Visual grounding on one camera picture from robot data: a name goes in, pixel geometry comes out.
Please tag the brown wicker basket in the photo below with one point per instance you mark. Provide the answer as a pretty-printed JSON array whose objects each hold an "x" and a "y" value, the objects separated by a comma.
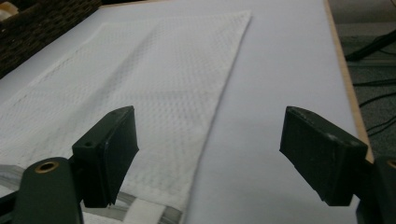
[{"x": 37, "y": 34}]

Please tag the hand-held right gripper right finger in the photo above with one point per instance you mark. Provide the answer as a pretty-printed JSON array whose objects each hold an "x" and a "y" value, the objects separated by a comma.
[{"x": 323, "y": 155}]

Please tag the beige garment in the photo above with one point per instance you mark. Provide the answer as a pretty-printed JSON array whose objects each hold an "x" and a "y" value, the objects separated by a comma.
[{"x": 7, "y": 11}]

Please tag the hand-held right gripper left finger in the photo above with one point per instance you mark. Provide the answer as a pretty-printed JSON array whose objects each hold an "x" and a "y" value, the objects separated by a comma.
[{"x": 106, "y": 161}]

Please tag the white mesh laundry bag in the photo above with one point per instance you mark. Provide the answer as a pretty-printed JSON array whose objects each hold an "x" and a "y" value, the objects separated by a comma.
[{"x": 162, "y": 77}]

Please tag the black tripod stand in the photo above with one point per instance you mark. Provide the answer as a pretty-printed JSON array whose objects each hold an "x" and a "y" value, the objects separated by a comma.
[{"x": 373, "y": 45}]

